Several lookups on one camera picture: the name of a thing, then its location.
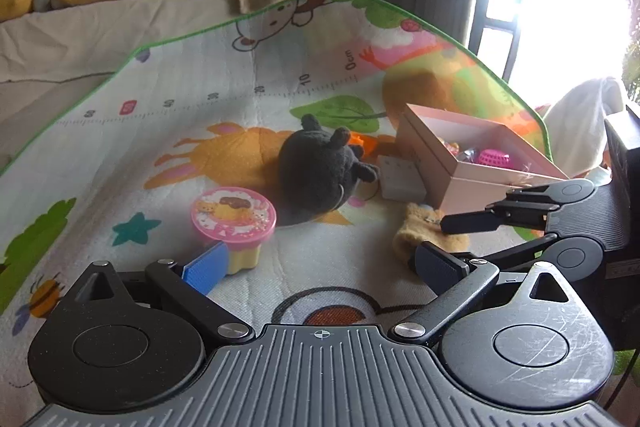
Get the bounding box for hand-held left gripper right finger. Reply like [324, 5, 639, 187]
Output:
[392, 241, 596, 351]

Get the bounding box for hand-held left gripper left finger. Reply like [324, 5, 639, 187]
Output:
[75, 241, 257, 346]

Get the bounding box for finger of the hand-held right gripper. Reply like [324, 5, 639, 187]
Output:
[442, 179, 597, 236]
[467, 232, 607, 272]

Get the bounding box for brown plush toy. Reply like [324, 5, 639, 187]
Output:
[392, 202, 471, 264]

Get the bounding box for pink round stamp toy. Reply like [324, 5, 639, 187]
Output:
[190, 187, 277, 276]

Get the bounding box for pink toy net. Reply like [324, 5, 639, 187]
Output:
[475, 148, 516, 168]

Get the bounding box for pink cardboard box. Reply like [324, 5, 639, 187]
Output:
[395, 103, 571, 215]

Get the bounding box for light blue plastic case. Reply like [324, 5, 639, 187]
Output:
[377, 154, 429, 202]

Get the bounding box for black plush toy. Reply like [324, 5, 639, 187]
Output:
[277, 113, 382, 228]

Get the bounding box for cream towel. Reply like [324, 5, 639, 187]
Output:
[542, 77, 627, 178]

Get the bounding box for colourful cartoon play mat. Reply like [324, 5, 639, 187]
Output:
[0, 0, 556, 408]

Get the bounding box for small yellow pillow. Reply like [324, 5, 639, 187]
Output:
[0, 0, 37, 24]

